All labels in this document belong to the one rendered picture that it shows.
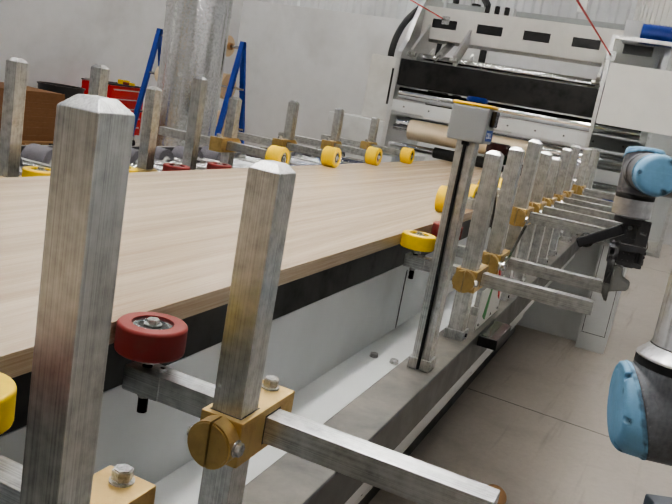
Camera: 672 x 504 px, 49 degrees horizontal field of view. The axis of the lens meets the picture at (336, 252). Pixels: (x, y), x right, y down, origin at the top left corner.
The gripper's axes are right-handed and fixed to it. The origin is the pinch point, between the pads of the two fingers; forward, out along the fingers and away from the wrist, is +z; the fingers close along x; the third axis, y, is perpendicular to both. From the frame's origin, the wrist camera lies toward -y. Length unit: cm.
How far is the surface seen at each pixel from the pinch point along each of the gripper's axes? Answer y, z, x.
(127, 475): -26, -4, -147
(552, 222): -18.4, -12.6, 23.3
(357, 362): -45, 20, -43
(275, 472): -30, 12, -111
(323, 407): -41, 20, -71
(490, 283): -22.7, -1.7, -26.7
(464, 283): -27.0, -1.8, -33.7
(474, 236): -27.4, -12.1, -31.0
